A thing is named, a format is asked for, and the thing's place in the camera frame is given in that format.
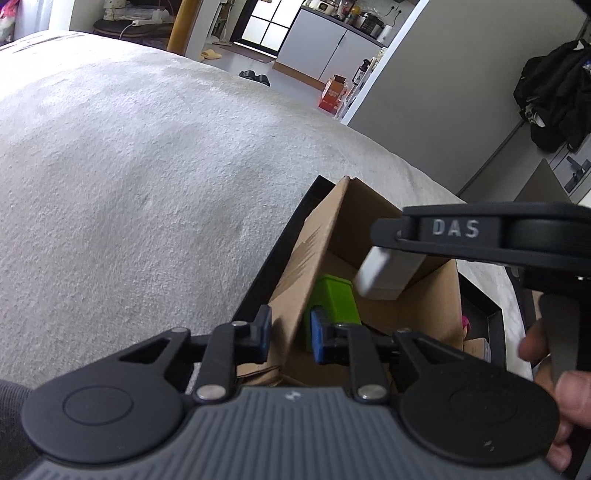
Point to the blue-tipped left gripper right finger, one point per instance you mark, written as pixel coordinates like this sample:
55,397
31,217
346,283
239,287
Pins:
352,346

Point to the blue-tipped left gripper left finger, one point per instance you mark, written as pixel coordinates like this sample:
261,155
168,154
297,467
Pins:
220,353

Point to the green plastic block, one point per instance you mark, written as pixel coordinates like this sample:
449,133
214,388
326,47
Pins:
335,296

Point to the white power adapter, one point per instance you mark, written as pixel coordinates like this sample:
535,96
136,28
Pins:
385,273

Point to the brown cardboard box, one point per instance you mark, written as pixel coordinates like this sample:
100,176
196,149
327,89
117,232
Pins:
334,240

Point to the pink-haired toy figure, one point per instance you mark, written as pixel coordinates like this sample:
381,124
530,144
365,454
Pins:
466,325

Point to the person's right hand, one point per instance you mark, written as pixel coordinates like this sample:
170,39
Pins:
571,393

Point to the grey leaning panel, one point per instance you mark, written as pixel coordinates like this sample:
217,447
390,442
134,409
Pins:
543,186

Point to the black shallow tray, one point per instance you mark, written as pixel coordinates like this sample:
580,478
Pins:
484,314

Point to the tan grey toy cube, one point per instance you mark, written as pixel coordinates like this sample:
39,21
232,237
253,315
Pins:
479,348

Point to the black hanging jacket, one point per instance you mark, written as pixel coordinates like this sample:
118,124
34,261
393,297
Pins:
553,96

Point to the white fuzzy blanket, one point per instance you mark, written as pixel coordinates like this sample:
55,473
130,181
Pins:
141,190

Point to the orange carton box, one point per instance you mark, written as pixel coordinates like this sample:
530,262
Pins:
332,94

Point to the black spray bottle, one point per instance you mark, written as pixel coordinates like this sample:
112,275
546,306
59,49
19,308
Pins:
361,72

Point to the black slippers pair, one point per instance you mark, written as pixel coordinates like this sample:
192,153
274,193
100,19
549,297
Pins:
252,76

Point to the yellow floor cloth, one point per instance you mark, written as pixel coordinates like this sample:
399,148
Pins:
209,55

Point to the white kitchen cabinet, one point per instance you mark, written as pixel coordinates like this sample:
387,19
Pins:
319,47

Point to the gold round side table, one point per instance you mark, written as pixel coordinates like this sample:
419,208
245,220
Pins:
183,26

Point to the white power strip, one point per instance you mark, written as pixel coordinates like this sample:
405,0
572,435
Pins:
144,22

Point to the door handle lock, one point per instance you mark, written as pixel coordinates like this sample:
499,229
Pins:
578,172

